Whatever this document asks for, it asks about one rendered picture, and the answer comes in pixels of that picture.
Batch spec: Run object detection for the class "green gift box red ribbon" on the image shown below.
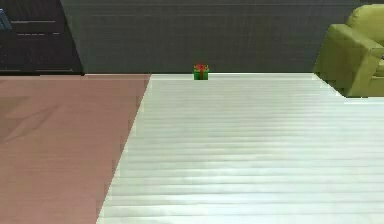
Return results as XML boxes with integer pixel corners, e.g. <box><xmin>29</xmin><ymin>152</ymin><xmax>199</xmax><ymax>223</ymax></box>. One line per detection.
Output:
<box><xmin>193</xmin><ymin>63</ymin><xmax>210</xmax><ymax>81</ymax></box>

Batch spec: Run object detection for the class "dark cabinet with shelves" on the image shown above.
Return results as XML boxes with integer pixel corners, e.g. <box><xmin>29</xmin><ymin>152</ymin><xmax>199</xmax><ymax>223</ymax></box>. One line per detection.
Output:
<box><xmin>0</xmin><ymin>0</ymin><xmax>84</xmax><ymax>75</ymax></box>

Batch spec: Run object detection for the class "olive green armchair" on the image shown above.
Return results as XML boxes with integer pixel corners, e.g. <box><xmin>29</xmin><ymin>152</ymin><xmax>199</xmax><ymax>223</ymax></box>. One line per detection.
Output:
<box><xmin>313</xmin><ymin>3</ymin><xmax>384</xmax><ymax>99</ymax></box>

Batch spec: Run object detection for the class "blue grey box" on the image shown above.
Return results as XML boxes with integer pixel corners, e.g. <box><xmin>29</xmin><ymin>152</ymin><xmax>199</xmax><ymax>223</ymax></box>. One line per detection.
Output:
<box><xmin>0</xmin><ymin>8</ymin><xmax>13</xmax><ymax>32</ymax></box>

